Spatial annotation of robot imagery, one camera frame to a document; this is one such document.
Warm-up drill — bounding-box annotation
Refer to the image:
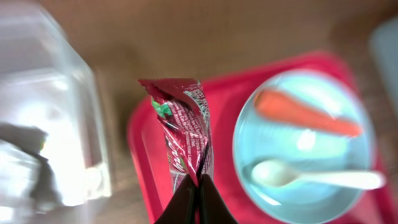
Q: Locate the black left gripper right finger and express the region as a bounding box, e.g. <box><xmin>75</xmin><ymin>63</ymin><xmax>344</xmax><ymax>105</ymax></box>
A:
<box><xmin>199</xmin><ymin>174</ymin><xmax>238</xmax><ymax>224</ymax></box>

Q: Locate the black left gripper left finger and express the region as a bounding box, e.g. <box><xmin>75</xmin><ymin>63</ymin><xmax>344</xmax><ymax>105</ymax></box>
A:
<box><xmin>154</xmin><ymin>175</ymin><xmax>197</xmax><ymax>224</ymax></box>

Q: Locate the red snack wrapper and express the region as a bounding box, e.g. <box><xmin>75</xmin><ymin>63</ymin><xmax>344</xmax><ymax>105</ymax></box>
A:
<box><xmin>139</xmin><ymin>78</ymin><xmax>214</xmax><ymax>191</ymax></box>

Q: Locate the orange carrot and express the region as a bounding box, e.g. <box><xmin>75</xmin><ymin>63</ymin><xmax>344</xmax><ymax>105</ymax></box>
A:
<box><xmin>253</xmin><ymin>88</ymin><xmax>362</xmax><ymax>137</ymax></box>

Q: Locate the clear plastic waste bin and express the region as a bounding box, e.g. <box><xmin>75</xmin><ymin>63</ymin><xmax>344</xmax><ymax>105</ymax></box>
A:
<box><xmin>1</xmin><ymin>1</ymin><xmax>111</xmax><ymax>223</ymax></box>

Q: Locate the grey dishwasher rack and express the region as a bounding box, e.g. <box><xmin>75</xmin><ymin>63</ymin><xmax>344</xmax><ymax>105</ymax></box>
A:
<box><xmin>369</xmin><ymin>16</ymin><xmax>397</xmax><ymax>108</ymax></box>

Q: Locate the red plastic tray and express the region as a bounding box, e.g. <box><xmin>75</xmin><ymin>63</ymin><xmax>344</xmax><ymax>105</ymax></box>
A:
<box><xmin>126</xmin><ymin>51</ymin><xmax>398</xmax><ymax>224</ymax></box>

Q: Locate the white plastic spoon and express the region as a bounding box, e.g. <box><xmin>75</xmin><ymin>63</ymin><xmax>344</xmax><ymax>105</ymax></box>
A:
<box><xmin>249</xmin><ymin>159</ymin><xmax>386</xmax><ymax>190</ymax></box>

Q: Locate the light blue plate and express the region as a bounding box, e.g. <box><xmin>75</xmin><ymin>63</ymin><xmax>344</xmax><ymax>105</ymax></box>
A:
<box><xmin>233</xmin><ymin>69</ymin><xmax>376</xmax><ymax>223</ymax></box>

